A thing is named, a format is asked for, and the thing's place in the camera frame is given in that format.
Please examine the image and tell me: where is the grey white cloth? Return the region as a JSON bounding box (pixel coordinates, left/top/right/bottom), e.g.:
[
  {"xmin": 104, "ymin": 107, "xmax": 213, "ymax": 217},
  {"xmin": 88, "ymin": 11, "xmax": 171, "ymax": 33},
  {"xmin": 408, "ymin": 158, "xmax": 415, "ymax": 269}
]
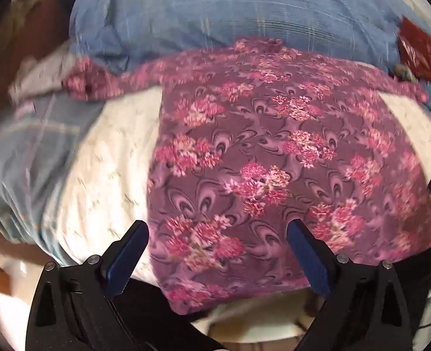
[{"xmin": 8, "ymin": 42, "xmax": 88, "ymax": 105}]

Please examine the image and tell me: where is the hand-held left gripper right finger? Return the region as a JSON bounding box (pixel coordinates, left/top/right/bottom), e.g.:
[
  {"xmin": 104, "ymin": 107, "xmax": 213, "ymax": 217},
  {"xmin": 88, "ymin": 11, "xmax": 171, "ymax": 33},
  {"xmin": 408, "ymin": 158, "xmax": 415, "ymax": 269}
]
[{"xmin": 286, "ymin": 219, "xmax": 411, "ymax": 351}]

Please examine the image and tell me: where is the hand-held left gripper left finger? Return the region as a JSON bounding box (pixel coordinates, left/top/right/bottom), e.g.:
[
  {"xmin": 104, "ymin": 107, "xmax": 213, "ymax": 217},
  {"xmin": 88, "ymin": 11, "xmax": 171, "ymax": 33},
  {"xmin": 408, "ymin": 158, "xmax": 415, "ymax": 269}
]
[{"xmin": 24, "ymin": 220, "xmax": 150, "ymax": 351}]

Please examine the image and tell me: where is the brown wooden furniture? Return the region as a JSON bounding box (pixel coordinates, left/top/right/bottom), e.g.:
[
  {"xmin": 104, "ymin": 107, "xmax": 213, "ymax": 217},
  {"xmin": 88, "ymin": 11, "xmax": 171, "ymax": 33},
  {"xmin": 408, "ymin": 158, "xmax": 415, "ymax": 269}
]
[{"xmin": 0, "ymin": 0, "xmax": 77, "ymax": 106}]

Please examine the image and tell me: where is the purple floral garment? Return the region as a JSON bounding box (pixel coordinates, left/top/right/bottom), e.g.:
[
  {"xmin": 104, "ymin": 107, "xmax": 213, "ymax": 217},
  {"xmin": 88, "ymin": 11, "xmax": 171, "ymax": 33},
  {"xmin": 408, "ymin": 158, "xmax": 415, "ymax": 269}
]
[{"xmin": 62, "ymin": 37, "xmax": 431, "ymax": 317}]

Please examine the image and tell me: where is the white bed sheet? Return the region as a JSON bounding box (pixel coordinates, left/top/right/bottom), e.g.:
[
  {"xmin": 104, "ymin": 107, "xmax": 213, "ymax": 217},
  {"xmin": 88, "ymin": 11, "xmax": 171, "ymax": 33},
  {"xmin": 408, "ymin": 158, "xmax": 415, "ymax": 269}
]
[{"xmin": 36, "ymin": 62, "xmax": 431, "ymax": 293}]

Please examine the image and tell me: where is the light blue checked cloth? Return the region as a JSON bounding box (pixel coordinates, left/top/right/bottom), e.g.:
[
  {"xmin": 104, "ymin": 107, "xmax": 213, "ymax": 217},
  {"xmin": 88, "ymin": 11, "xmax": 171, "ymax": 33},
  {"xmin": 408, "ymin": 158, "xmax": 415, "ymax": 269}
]
[{"xmin": 0, "ymin": 93, "xmax": 104, "ymax": 245}]

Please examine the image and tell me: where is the red patterned cloth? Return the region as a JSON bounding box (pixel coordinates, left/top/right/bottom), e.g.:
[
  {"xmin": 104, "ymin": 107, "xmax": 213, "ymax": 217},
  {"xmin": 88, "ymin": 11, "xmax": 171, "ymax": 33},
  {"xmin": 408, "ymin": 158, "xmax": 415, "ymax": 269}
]
[{"xmin": 396, "ymin": 15, "xmax": 431, "ymax": 81}]

